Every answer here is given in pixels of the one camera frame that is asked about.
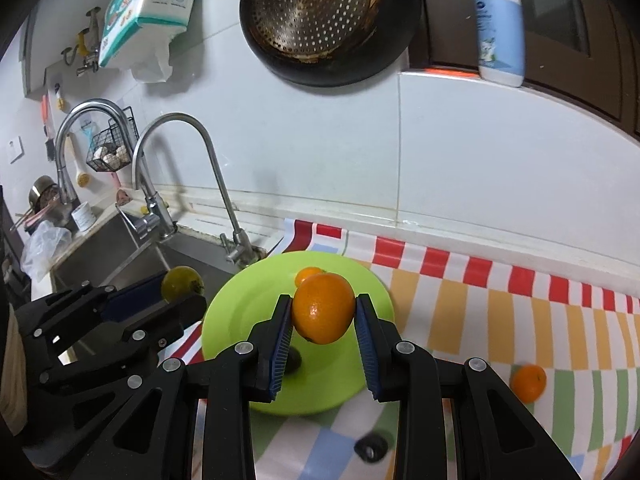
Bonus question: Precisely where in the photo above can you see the dark brown window frame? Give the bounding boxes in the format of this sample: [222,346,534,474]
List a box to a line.
[410,0,640,136]

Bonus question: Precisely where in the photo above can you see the garlic bulbs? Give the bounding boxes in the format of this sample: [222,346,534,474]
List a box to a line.
[92,144,130,167]

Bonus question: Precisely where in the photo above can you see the slim gooseneck faucet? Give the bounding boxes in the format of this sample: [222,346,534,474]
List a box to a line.
[131,113,253,263]

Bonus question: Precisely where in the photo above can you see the dark round object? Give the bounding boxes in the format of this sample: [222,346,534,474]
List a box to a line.
[354,434,388,461]

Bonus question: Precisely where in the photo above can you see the yellow green citrus fruit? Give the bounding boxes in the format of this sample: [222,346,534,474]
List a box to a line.
[161,266,205,305]

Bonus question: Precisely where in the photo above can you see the white yellow hanging brush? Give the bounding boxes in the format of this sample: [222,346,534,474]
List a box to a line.
[67,132,93,188]

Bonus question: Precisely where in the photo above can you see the steel cooking pot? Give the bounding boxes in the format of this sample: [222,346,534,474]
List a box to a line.
[27,175,73,226]

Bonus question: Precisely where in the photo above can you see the white blue pump bottle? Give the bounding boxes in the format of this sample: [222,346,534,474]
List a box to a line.
[472,0,526,88]

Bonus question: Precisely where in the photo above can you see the orange tape strip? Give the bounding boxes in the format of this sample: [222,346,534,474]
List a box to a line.
[422,66,478,77]

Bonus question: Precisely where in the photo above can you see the medium orange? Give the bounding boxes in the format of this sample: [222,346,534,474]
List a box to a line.
[510,364,548,402]

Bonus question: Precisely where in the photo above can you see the brass wall tap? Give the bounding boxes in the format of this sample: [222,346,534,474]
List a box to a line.
[61,7,103,77]

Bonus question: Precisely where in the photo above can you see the green plate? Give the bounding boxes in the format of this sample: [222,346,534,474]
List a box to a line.
[201,251,396,415]

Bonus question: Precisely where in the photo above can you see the striped colourful tablecloth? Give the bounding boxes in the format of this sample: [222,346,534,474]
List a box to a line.
[165,217,640,480]

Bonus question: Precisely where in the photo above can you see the small kumquat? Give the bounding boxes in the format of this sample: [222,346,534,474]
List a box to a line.
[295,267,325,288]

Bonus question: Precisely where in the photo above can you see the clear plastic bag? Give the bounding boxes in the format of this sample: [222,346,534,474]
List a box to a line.
[20,220,73,281]

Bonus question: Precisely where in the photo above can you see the large chrome kitchen faucet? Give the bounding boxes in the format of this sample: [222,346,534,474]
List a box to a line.
[54,99,178,248]

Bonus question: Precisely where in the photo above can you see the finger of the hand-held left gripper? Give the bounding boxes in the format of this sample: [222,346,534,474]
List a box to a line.
[39,295,207,397]
[15,274,169,357]

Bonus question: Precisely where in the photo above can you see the metal perforated colander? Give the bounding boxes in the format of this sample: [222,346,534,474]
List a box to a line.
[250,0,383,58]

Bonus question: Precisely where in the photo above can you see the teal white tissue package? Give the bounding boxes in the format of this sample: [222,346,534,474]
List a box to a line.
[98,0,207,83]

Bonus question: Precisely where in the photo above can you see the large orange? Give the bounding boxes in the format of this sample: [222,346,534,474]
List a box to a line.
[291,272,355,345]

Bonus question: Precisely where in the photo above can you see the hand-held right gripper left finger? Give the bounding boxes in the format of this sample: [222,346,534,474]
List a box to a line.
[75,294,295,480]

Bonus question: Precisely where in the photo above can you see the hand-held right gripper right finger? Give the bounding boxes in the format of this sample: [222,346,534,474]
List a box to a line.
[354,295,583,480]

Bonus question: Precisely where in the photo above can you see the white cup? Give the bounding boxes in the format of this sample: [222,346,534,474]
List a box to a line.
[71,201,97,232]

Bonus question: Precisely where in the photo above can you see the black hanging pan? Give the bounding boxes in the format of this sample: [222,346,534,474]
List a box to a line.
[239,0,425,87]

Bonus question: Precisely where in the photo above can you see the stainless steel sink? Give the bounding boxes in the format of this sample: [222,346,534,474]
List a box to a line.
[50,210,261,361]

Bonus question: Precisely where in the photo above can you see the black wire basket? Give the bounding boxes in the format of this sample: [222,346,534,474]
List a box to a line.
[86,106,140,173]

